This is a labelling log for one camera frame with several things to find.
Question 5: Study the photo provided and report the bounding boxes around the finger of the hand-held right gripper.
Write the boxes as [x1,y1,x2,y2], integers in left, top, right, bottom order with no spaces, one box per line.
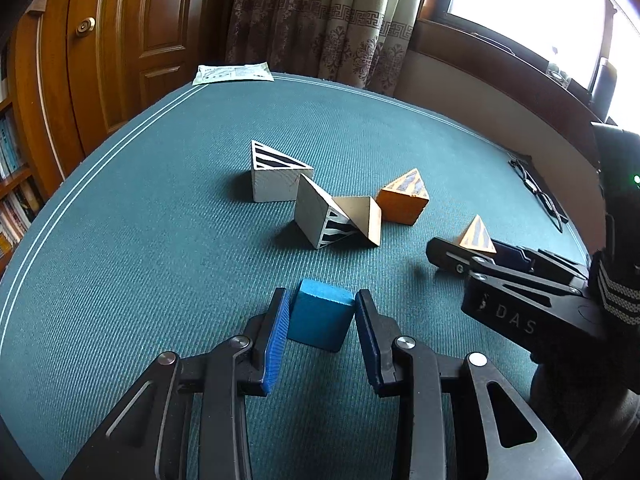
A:
[426,237,494,281]
[492,240,590,292]

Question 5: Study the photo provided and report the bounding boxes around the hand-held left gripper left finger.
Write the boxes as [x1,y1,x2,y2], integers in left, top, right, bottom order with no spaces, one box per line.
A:
[62,287,292,480]

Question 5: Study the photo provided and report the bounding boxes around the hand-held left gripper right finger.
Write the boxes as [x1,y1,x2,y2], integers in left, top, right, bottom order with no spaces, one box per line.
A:
[353,288,583,480]

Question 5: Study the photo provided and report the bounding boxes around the orange striped triangular block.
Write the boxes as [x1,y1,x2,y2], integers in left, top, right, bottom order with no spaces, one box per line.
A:
[457,214,497,256]
[375,168,431,226]

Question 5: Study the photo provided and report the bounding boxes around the blue square wooden block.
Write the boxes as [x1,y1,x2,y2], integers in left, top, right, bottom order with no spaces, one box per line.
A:
[287,278,357,352]

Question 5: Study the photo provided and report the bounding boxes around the white striped triangular block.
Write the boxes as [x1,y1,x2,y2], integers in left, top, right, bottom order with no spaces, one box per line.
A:
[294,174,363,250]
[250,140,315,203]

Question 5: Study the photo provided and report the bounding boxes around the black eyeglasses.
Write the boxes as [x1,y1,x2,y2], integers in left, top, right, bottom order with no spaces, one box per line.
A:
[508,157,571,233]

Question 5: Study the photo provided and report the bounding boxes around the tan triangular wooden block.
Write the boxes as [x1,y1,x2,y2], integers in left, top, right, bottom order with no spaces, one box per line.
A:
[332,196,383,247]

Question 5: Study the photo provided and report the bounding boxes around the clear drinking glass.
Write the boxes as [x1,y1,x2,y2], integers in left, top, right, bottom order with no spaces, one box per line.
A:
[546,60,571,86]

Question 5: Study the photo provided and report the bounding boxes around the dark wooden window sill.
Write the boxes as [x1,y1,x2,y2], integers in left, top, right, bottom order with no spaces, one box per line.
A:
[395,20,640,181]

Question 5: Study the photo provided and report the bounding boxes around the beige patterned curtain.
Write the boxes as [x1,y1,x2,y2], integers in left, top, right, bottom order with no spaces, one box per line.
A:
[225,0,436,98]

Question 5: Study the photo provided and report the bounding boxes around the white paper packet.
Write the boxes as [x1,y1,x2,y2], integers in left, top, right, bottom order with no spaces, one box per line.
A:
[192,61,275,86]

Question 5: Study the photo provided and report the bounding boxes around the bookshelf with books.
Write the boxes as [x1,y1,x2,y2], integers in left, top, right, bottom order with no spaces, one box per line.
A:
[0,105,46,258]

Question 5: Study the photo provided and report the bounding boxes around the brown wooden door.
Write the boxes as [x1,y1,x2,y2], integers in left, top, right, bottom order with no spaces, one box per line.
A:
[10,0,246,181]

